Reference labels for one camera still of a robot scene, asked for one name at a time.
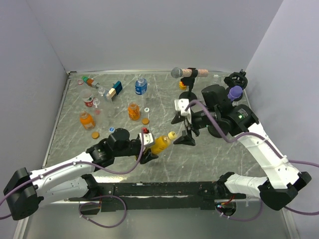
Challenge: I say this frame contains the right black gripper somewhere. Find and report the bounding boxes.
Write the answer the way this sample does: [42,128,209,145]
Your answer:
[171,108,220,146]

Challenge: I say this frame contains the tall yellow juice bottle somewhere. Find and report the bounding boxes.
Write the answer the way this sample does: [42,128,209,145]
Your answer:
[151,131,177,155]

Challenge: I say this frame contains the orange bottle cap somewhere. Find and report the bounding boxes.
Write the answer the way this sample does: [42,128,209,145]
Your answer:
[91,131,100,139]
[142,118,150,125]

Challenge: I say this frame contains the small orange juice bottle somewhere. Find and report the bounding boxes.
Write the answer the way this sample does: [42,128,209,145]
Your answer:
[128,102,140,121]

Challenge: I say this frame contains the blue label water bottle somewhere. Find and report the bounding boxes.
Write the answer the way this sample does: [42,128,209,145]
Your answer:
[135,77,148,95]

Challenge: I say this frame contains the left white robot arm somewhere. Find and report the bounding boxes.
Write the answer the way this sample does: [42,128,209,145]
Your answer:
[1,128,155,221]

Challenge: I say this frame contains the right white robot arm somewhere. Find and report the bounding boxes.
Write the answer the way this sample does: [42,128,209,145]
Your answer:
[171,85,312,211]

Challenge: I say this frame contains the clear bottle at back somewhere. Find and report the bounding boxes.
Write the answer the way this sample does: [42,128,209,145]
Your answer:
[213,74,220,85]

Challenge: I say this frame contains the open orange juice bottle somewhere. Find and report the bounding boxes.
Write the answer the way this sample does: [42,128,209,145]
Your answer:
[79,111,96,130]

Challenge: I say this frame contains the red label clear bottle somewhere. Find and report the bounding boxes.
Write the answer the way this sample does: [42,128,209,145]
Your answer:
[80,89,95,107]

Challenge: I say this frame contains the yellow toy brick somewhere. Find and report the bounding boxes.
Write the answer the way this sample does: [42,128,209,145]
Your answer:
[179,81,187,90]

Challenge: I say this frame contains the pink glitter microphone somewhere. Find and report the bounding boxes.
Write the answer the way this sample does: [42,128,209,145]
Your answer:
[171,67,209,79]

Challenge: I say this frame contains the purple microphone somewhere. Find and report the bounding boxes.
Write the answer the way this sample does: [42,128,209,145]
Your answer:
[227,86,243,102]

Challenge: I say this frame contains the clear small cup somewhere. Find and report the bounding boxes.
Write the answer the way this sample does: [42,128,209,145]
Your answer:
[98,87,105,96]
[93,98,100,108]

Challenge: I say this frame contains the blue and wood block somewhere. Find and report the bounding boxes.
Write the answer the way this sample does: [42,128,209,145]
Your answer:
[106,81,123,101]

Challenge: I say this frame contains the black round holder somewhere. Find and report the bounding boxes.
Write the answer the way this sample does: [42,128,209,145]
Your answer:
[224,69,248,94]

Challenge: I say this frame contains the colourful block stack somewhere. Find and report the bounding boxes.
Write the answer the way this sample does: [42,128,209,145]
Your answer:
[82,76,101,89]

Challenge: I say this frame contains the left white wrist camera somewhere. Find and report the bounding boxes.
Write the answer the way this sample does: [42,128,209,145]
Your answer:
[139,127,155,147]

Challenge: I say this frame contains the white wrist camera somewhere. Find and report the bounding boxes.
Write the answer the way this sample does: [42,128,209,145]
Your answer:
[139,127,155,147]
[174,99,191,123]

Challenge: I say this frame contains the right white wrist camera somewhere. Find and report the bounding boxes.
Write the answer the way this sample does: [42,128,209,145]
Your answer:
[174,99,191,123]

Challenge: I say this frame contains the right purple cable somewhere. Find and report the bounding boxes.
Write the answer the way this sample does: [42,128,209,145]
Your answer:
[184,100,319,222]

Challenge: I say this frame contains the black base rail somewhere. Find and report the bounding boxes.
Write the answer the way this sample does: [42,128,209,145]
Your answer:
[68,181,247,212]

